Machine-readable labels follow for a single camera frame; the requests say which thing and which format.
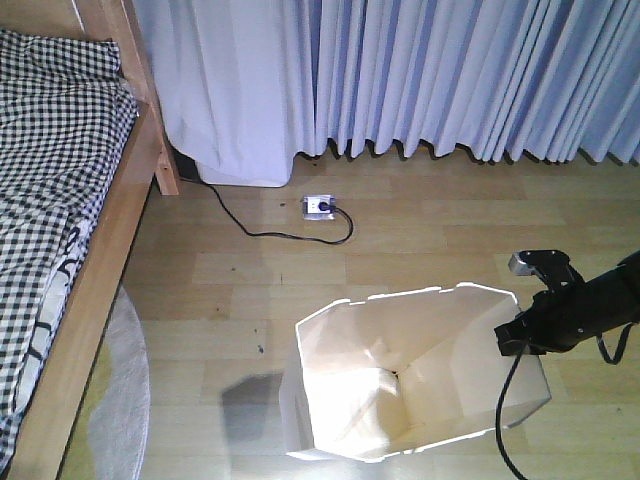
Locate light grey pleated curtain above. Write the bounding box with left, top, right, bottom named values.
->
left=283, top=1, right=639, bottom=162

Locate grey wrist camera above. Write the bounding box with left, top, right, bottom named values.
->
left=508, top=250, right=570, bottom=276

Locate silver floor power outlet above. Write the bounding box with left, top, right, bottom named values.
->
left=301, top=194, right=336, bottom=221

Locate black white checkered bedsheet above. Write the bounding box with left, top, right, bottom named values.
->
left=1, top=29, right=138, bottom=463

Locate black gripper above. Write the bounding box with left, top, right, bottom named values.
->
left=494, top=292, right=589, bottom=356

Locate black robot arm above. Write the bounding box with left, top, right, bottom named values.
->
left=495, top=250, right=639, bottom=356

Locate white plastic trash bin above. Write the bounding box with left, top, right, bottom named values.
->
left=279, top=282, right=551, bottom=463

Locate wooden bed frame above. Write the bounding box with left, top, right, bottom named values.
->
left=1, top=0, right=179, bottom=479

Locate round grey yellow rug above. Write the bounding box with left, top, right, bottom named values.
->
left=58, top=288, right=151, bottom=479

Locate white sheer curtain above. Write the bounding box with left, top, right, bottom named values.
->
left=134, top=1, right=317, bottom=161

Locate black appliance power cord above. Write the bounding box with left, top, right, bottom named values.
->
left=191, top=175, right=355, bottom=246

